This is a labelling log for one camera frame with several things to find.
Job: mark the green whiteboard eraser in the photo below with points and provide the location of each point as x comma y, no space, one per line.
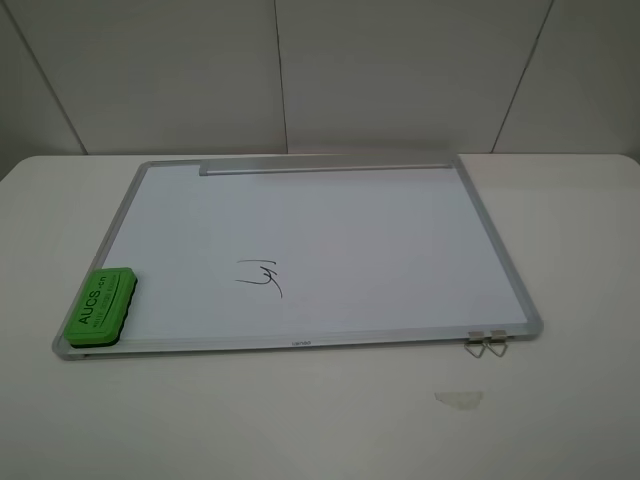
99,315

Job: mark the silver framed whiteboard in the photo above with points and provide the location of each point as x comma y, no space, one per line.
307,260

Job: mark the right metal hanging clip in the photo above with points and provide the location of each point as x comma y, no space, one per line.
497,343

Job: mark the clear tape piece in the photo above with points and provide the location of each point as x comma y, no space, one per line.
462,401

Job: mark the silver marker tray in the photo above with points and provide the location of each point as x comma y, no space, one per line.
325,163

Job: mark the left metal hanging clip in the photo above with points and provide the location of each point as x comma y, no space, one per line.
476,344

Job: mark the metal hanging clip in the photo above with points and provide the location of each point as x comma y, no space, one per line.
497,343
476,344

